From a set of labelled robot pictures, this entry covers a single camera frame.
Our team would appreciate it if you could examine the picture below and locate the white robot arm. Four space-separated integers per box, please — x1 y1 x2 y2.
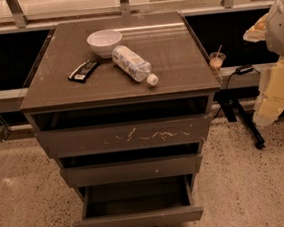
243 0 284 126

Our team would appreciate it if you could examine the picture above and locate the clear plastic water bottle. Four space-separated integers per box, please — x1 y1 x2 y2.
111 45 159 86

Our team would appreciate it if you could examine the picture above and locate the grey bottom drawer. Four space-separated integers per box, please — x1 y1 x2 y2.
73 176 204 227

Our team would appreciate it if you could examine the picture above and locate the black power adapter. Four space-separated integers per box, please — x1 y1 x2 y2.
235 64 254 75

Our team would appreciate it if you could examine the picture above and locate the grey drawer cabinet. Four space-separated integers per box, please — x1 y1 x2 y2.
11 7 235 227

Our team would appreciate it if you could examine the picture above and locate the black snack bar wrapper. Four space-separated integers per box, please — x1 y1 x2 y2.
68 59 99 83

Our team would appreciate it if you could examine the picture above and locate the black metal stand leg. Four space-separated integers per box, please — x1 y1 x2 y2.
217 90 265 150

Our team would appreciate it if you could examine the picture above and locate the white ceramic bowl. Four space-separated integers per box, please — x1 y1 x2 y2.
87 29 123 59

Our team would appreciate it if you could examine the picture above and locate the grey top drawer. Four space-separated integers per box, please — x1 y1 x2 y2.
32 96 216 161

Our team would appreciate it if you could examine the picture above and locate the grey drawer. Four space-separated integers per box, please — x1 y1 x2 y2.
32 96 216 161
60 143 202 187
73 176 204 227

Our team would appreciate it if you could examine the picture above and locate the grey middle drawer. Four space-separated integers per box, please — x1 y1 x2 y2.
60 143 202 187

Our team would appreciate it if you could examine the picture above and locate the plastic cup with straw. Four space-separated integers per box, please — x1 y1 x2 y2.
209 47 226 70

